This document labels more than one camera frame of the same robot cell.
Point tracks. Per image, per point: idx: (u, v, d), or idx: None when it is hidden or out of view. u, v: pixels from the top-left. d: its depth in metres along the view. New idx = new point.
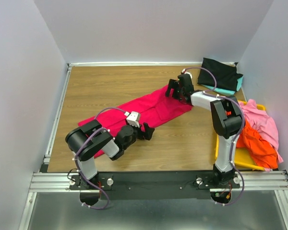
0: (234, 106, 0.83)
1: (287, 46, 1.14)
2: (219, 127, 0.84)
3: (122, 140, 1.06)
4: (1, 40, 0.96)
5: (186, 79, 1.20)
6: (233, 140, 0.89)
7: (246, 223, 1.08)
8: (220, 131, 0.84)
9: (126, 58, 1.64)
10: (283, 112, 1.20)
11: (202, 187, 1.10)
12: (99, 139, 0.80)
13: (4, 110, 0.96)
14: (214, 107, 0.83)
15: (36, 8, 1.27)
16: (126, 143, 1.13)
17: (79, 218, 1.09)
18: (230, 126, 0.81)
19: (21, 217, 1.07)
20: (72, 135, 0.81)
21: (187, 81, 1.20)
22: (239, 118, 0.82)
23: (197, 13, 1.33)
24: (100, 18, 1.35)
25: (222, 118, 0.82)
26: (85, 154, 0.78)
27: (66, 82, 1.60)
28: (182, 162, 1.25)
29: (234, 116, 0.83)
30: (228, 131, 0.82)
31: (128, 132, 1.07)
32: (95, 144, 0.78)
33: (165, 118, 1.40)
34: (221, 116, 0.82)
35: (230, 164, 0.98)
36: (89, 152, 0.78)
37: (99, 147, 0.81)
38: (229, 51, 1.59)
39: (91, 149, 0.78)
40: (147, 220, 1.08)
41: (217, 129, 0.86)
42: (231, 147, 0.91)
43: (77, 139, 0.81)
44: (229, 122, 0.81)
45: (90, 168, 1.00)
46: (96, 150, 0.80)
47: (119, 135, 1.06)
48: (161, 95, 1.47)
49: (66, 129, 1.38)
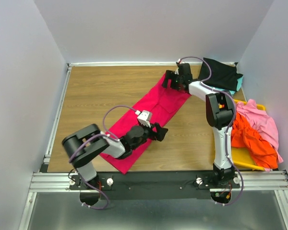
0: (228, 100, 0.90)
1: (287, 46, 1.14)
2: (211, 118, 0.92)
3: (130, 141, 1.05)
4: (1, 40, 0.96)
5: (185, 68, 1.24)
6: (226, 131, 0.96)
7: (246, 223, 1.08)
8: (212, 121, 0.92)
9: (126, 58, 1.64)
10: (283, 112, 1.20)
11: (202, 187, 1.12)
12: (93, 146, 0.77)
13: (4, 110, 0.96)
14: (208, 100, 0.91)
15: (36, 8, 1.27)
16: (135, 144, 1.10)
17: (79, 218, 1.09)
18: (221, 119, 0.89)
19: (21, 217, 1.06)
20: (68, 141, 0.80)
21: (186, 70, 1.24)
22: (231, 112, 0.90)
23: (197, 13, 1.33)
24: (99, 18, 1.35)
25: (214, 111, 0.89)
26: (78, 162, 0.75)
27: (66, 82, 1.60)
28: (183, 161, 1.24)
29: (226, 109, 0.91)
30: (219, 122, 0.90)
31: (138, 132, 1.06)
32: (89, 153, 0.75)
33: (173, 110, 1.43)
34: (213, 109, 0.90)
35: (227, 159, 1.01)
36: (81, 160, 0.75)
37: (94, 155, 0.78)
38: (229, 51, 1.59)
39: (85, 157, 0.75)
40: (147, 220, 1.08)
41: (210, 120, 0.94)
42: (224, 139, 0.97)
43: (72, 145, 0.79)
44: (221, 115, 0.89)
45: (90, 172, 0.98)
46: (90, 158, 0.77)
47: (128, 134, 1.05)
48: (160, 92, 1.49)
49: (66, 129, 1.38)
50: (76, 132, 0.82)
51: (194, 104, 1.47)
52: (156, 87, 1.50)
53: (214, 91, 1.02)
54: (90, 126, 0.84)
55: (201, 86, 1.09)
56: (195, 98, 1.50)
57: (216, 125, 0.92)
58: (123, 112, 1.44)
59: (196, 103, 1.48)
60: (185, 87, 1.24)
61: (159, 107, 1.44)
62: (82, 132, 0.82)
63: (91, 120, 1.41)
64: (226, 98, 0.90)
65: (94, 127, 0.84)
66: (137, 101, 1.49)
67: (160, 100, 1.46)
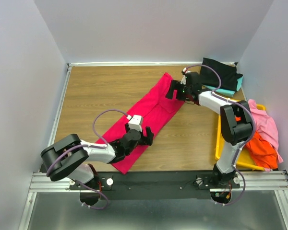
0: (246, 112, 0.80)
1: (287, 46, 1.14)
2: (227, 133, 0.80)
3: (125, 143, 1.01)
4: (1, 40, 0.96)
5: (194, 78, 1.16)
6: (239, 146, 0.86)
7: (246, 223, 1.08)
8: (228, 137, 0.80)
9: (126, 58, 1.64)
10: (283, 112, 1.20)
11: (202, 187, 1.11)
12: (71, 159, 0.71)
13: (4, 110, 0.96)
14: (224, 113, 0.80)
15: (36, 8, 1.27)
16: (128, 149, 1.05)
17: (79, 218, 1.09)
18: (239, 133, 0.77)
19: (21, 217, 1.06)
20: (45, 154, 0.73)
21: (195, 80, 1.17)
22: (249, 125, 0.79)
23: (197, 13, 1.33)
24: (99, 18, 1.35)
25: (231, 125, 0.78)
26: (56, 176, 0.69)
27: (66, 82, 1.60)
28: (183, 162, 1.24)
29: (245, 123, 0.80)
30: (237, 138, 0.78)
31: (135, 136, 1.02)
32: (66, 166, 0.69)
33: (173, 110, 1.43)
34: (231, 122, 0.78)
35: (232, 166, 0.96)
36: (59, 173, 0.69)
37: (74, 167, 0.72)
38: (229, 51, 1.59)
39: (63, 170, 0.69)
40: (147, 220, 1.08)
41: (225, 136, 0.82)
42: (236, 153, 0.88)
43: (50, 158, 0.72)
44: (238, 129, 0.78)
45: (85, 175, 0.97)
46: (69, 171, 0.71)
47: (124, 137, 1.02)
48: (160, 92, 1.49)
49: (66, 130, 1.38)
50: (54, 144, 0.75)
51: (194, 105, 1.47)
52: (156, 87, 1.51)
53: (229, 102, 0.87)
54: (69, 136, 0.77)
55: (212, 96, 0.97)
56: None
57: (232, 142, 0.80)
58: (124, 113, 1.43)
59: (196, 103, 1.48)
60: (194, 97, 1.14)
61: (159, 107, 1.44)
62: (59, 143, 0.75)
63: (91, 120, 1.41)
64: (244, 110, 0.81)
65: (73, 137, 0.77)
66: (137, 101, 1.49)
67: (159, 100, 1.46)
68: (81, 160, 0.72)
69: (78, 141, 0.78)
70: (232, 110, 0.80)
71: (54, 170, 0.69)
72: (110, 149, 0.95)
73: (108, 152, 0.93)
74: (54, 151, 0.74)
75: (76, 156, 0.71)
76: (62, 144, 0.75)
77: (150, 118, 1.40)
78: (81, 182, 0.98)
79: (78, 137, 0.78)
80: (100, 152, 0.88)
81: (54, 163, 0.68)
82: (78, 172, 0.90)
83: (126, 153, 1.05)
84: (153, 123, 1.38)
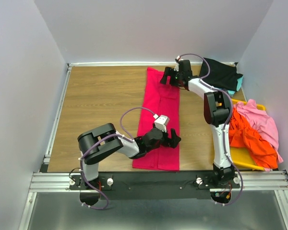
0: (225, 97, 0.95)
1: (287, 46, 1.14)
2: (208, 116, 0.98)
3: (147, 142, 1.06)
4: (1, 39, 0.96)
5: (186, 64, 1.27)
6: (223, 128, 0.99)
7: (246, 223, 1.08)
8: (209, 119, 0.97)
9: (126, 58, 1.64)
10: (283, 111, 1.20)
11: (202, 187, 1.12)
12: (107, 146, 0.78)
13: (4, 109, 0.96)
14: (207, 98, 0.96)
15: (36, 8, 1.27)
16: (150, 147, 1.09)
17: (80, 218, 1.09)
18: (217, 116, 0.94)
19: (21, 217, 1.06)
20: (82, 138, 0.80)
21: (186, 66, 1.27)
22: (227, 110, 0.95)
23: (197, 13, 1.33)
24: (99, 18, 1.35)
25: (211, 109, 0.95)
26: (90, 160, 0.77)
27: (66, 82, 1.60)
28: (184, 161, 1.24)
29: (223, 108, 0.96)
30: (216, 120, 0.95)
31: (157, 135, 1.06)
32: (102, 152, 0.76)
33: (176, 96, 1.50)
34: (212, 107, 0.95)
35: (226, 157, 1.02)
36: (94, 158, 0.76)
37: (107, 155, 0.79)
38: (229, 51, 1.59)
39: (98, 155, 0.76)
40: (147, 220, 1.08)
41: (208, 118, 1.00)
42: (222, 137, 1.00)
43: (86, 143, 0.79)
44: (217, 112, 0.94)
45: (92, 171, 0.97)
46: (102, 157, 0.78)
47: (146, 135, 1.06)
48: (155, 88, 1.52)
49: (65, 129, 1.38)
50: (91, 130, 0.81)
51: (194, 104, 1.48)
52: (150, 85, 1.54)
53: (213, 89, 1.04)
54: (107, 125, 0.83)
55: (199, 83, 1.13)
56: (194, 99, 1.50)
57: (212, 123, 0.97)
58: (129, 115, 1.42)
59: (197, 102, 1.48)
60: (184, 84, 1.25)
61: (163, 99, 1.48)
62: (98, 130, 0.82)
63: (91, 120, 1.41)
64: (224, 97, 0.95)
65: (111, 126, 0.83)
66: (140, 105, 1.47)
67: (159, 94, 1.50)
68: (115, 148, 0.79)
69: (114, 131, 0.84)
70: (213, 97, 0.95)
71: (90, 155, 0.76)
72: (135, 144, 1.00)
73: (134, 146, 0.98)
74: (91, 136, 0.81)
75: (111, 144, 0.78)
76: (100, 132, 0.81)
77: (165, 111, 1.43)
78: (86, 179, 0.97)
79: (114, 127, 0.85)
80: (129, 145, 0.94)
81: (90, 148, 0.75)
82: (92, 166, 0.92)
83: (147, 150, 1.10)
84: (171, 114, 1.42)
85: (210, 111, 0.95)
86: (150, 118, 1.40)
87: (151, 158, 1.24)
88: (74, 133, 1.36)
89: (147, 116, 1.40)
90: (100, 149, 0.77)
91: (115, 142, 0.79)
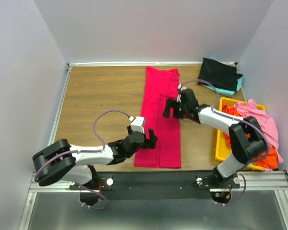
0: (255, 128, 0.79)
1: (286, 46, 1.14)
2: (240, 154, 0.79)
3: (127, 145, 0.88)
4: (1, 39, 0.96)
5: (188, 95, 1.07)
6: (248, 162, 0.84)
7: (246, 223, 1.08)
8: (243, 157, 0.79)
9: (126, 58, 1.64)
10: (283, 112, 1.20)
11: (202, 187, 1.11)
12: (58, 166, 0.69)
13: (4, 109, 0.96)
14: (235, 133, 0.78)
15: (36, 8, 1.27)
16: (130, 152, 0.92)
17: (79, 218, 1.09)
18: (253, 152, 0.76)
19: (21, 217, 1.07)
20: (36, 159, 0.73)
21: (190, 96, 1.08)
22: (262, 142, 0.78)
23: (197, 13, 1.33)
24: (98, 18, 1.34)
25: (245, 145, 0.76)
26: (43, 182, 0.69)
27: (66, 82, 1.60)
28: (183, 161, 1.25)
29: (256, 141, 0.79)
30: (252, 156, 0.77)
31: (138, 138, 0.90)
32: (51, 174, 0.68)
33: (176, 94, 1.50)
34: (244, 142, 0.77)
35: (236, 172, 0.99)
36: (46, 180, 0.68)
37: (60, 175, 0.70)
38: (229, 51, 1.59)
39: (48, 177, 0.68)
40: (147, 220, 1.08)
41: (238, 156, 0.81)
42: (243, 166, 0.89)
43: (38, 164, 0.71)
44: (252, 147, 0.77)
45: (81, 177, 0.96)
46: (55, 178, 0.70)
47: (127, 138, 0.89)
48: (155, 87, 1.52)
49: (66, 129, 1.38)
50: (42, 150, 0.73)
51: None
52: (150, 85, 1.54)
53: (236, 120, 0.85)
54: (58, 142, 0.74)
55: (214, 113, 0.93)
56: None
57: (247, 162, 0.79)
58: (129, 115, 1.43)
59: None
60: (193, 116, 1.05)
61: (163, 97, 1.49)
62: (49, 149, 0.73)
63: (91, 120, 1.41)
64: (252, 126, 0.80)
65: (62, 143, 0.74)
66: (140, 105, 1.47)
67: (159, 92, 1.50)
68: (68, 167, 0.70)
69: (67, 147, 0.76)
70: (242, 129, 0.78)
71: (42, 176, 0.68)
72: (107, 151, 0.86)
73: (105, 155, 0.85)
74: (43, 156, 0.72)
75: (62, 164, 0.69)
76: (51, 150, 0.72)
77: None
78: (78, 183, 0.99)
79: (68, 142, 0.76)
80: (94, 156, 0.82)
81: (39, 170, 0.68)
82: (73, 175, 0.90)
83: (127, 155, 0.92)
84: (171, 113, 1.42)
85: (243, 148, 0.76)
86: (151, 116, 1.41)
87: (153, 155, 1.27)
88: (74, 133, 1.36)
89: (148, 113, 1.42)
90: (50, 169, 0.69)
91: (67, 160, 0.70)
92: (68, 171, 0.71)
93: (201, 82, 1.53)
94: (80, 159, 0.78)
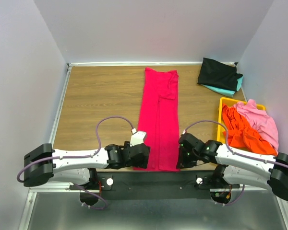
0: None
1: (287, 46, 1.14)
2: (286, 194, 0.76)
3: (133, 153, 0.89)
4: (1, 40, 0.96)
5: (190, 140, 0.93)
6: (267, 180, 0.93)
7: (246, 223, 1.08)
8: None
9: (126, 58, 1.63)
10: (283, 112, 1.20)
11: (202, 187, 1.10)
12: (37, 172, 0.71)
13: (3, 109, 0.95)
14: (280, 181, 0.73)
15: (36, 8, 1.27)
16: (130, 161, 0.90)
17: (80, 218, 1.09)
18: None
19: (21, 217, 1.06)
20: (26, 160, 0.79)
21: (192, 141, 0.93)
22: None
23: (197, 13, 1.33)
24: (98, 18, 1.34)
25: None
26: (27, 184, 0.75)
27: (66, 82, 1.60)
28: None
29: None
30: None
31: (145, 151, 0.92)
32: (30, 179, 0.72)
33: (174, 95, 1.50)
34: None
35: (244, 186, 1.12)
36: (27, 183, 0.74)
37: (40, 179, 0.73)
38: (229, 51, 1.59)
39: (29, 181, 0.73)
40: (147, 220, 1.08)
41: (284, 195, 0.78)
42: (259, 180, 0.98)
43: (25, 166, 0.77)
44: None
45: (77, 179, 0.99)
46: (36, 181, 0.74)
47: (135, 147, 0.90)
48: (154, 87, 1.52)
49: (66, 130, 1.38)
50: (30, 153, 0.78)
51: (194, 104, 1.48)
52: (149, 85, 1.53)
53: (269, 162, 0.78)
54: (42, 145, 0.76)
55: (236, 155, 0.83)
56: (195, 99, 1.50)
57: None
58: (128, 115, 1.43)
59: (196, 103, 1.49)
60: (208, 158, 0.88)
61: (162, 99, 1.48)
62: (35, 152, 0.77)
63: (91, 120, 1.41)
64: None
65: (45, 147, 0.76)
66: (140, 105, 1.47)
67: (158, 93, 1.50)
68: (45, 174, 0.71)
69: (50, 152, 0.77)
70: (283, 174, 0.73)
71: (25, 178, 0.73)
72: (100, 158, 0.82)
73: (96, 161, 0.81)
74: (30, 158, 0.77)
75: (40, 170, 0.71)
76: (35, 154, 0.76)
77: (164, 111, 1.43)
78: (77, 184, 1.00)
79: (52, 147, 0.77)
80: (83, 162, 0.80)
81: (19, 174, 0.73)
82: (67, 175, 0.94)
83: (126, 163, 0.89)
84: (170, 114, 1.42)
85: None
86: (151, 117, 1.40)
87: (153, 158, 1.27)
88: (74, 133, 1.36)
89: (147, 115, 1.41)
90: (31, 173, 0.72)
91: (45, 167, 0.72)
92: (49, 177, 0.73)
93: (201, 82, 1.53)
94: (63, 166, 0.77)
